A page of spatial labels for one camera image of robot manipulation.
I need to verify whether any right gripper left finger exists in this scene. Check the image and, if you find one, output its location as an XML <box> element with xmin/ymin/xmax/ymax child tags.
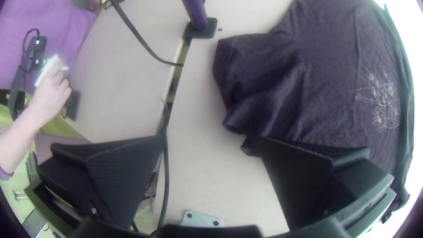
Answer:
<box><xmin>36</xmin><ymin>134</ymin><xmax>168</xmax><ymax>231</ymax></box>

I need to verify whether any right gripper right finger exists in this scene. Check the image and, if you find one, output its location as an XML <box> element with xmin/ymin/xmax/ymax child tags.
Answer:
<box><xmin>256</xmin><ymin>136</ymin><xmax>394</xmax><ymax>231</ymax></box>

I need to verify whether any small white object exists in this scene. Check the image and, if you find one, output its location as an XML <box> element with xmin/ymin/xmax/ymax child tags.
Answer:
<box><xmin>33</xmin><ymin>54</ymin><xmax>70</xmax><ymax>88</ymax></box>

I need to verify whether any person's forearm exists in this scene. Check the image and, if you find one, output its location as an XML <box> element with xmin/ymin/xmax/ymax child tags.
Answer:
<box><xmin>0</xmin><ymin>112</ymin><xmax>37</xmax><ymax>182</ymax></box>

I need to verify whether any dark t-shirt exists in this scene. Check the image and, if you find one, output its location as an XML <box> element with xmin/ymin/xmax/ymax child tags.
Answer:
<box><xmin>211</xmin><ymin>0</ymin><xmax>416</xmax><ymax>223</ymax></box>

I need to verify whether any person's hand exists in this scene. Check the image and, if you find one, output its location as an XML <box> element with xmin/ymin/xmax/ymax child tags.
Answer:
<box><xmin>27</xmin><ymin>63</ymin><xmax>73</xmax><ymax>125</ymax></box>

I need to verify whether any black cable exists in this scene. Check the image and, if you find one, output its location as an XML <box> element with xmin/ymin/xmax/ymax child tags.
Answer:
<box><xmin>156</xmin><ymin>99</ymin><xmax>174</xmax><ymax>229</ymax></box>
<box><xmin>109</xmin><ymin>0</ymin><xmax>184</xmax><ymax>67</ymax></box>

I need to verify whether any black camera pole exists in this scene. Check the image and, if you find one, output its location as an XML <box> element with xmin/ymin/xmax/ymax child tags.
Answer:
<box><xmin>181</xmin><ymin>0</ymin><xmax>219</xmax><ymax>45</ymax></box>

